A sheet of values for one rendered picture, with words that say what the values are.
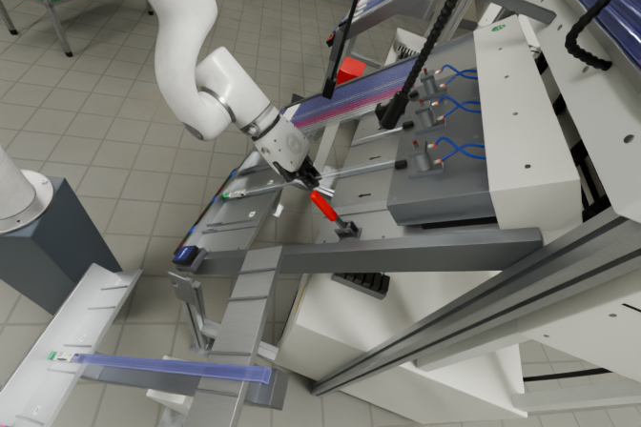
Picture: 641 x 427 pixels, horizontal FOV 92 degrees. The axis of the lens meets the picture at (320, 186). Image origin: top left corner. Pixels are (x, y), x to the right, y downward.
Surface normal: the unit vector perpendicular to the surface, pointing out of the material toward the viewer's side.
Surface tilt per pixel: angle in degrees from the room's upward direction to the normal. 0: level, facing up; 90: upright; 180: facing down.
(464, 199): 90
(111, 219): 0
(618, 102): 90
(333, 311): 0
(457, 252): 90
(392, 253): 90
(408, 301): 0
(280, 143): 36
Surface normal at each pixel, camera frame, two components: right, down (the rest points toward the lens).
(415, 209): -0.29, 0.70
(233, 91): 0.51, 0.10
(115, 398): 0.23, -0.61
